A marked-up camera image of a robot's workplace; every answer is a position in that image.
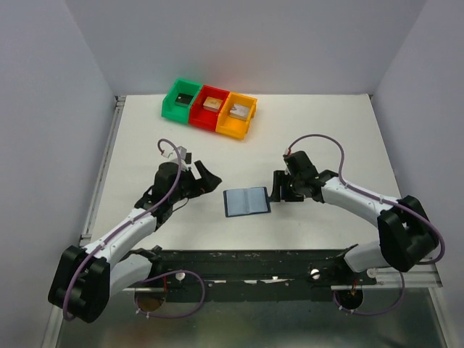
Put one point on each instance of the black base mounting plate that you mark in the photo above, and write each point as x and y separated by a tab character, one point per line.
227	276

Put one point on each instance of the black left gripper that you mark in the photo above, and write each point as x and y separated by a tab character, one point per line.
198	180

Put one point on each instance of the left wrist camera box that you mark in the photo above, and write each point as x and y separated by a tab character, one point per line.
185	156

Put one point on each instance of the aluminium rail frame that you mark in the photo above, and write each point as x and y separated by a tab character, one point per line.
99	139

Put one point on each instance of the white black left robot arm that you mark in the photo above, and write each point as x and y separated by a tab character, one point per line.
108	246

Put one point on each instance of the green plastic bin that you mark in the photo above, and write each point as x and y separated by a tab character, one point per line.
176	105

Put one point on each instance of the metal block in red bin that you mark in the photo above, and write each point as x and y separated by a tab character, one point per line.
212	104

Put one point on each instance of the metal block in yellow bin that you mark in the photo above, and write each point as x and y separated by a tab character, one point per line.
239	111

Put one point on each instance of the metal block in green bin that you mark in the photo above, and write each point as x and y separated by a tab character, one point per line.
183	100

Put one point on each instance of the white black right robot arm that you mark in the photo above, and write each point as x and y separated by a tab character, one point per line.
405	235

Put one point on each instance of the yellow plastic bin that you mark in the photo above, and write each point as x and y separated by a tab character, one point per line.
232	127

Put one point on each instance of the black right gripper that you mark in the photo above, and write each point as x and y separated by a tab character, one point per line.
281	186

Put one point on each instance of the navy blue card holder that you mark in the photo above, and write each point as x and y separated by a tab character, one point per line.
246	201

